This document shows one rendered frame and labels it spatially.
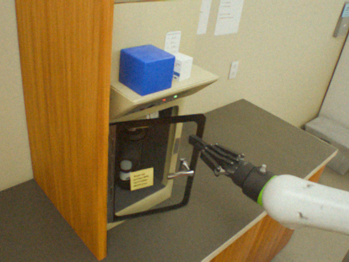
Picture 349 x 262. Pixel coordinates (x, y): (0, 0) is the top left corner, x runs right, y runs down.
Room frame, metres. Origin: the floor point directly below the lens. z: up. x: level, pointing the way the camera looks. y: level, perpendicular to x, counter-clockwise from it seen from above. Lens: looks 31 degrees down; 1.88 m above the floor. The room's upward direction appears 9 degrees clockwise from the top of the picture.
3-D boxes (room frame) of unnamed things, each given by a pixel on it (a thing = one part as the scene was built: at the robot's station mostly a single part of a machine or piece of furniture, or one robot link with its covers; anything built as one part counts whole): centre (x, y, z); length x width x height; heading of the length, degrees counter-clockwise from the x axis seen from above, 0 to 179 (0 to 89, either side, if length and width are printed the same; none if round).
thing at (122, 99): (0.86, 0.04, 1.46); 0.32 x 0.12 x 0.10; 138
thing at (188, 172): (0.86, -0.04, 1.20); 0.10 x 0.05 x 0.03; 118
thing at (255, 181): (0.71, -0.25, 1.31); 0.09 x 0.06 x 0.12; 138
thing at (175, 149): (0.85, 0.04, 1.19); 0.30 x 0.01 x 0.40; 118
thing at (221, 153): (0.82, -0.16, 1.31); 0.11 x 0.01 x 0.04; 46
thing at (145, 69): (0.80, 0.09, 1.56); 0.10 x 0.10 x 0.09; 48
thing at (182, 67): (0.89, 0.01, 1.54); 0.05 x 0.05 x 0.06; 56
